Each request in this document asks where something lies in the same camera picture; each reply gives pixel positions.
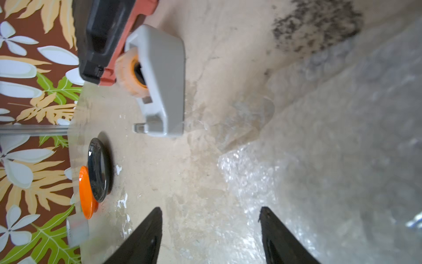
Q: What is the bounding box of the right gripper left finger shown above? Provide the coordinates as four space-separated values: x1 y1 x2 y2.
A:
105 207 163 264

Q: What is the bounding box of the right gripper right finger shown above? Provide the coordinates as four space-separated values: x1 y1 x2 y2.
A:
259 207 319 264

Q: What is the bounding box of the orange plate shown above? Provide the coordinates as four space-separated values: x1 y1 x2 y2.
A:
79 166 98 220

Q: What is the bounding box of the black plate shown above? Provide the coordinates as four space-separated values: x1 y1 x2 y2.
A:
87 137 112 203

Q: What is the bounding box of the white tape dispenser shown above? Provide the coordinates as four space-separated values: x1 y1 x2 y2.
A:
115 24 185 138

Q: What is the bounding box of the black plastic case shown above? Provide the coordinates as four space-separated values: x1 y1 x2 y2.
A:
71 0 159 86

